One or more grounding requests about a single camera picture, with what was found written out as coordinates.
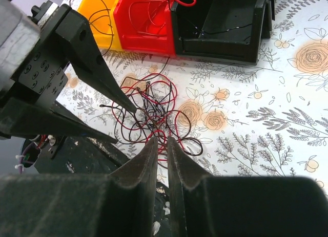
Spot black plastic bin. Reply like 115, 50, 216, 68
170, 0, 275, 65

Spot red black wires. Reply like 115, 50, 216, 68
99, 56, 204, 168

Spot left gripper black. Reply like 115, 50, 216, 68
1, 4, 137, 144

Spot floral table mat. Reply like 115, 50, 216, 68
58, 0, 327, 190

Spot red thin wire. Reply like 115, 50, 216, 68
128, 0, 197, 37

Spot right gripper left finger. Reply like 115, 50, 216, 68
1, 138, 158, 236

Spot yellow plastic bin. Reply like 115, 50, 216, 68
77, 0, 123, 51

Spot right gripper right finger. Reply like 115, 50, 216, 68
167, 138, 327, 236

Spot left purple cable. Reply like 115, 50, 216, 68
15, 142, 39, 174

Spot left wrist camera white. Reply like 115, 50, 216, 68
0, 0, 61, 94

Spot black thin wire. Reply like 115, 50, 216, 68
184, 16, 253, 40

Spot red plastic bin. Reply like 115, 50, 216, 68
114, 0, 176, 56

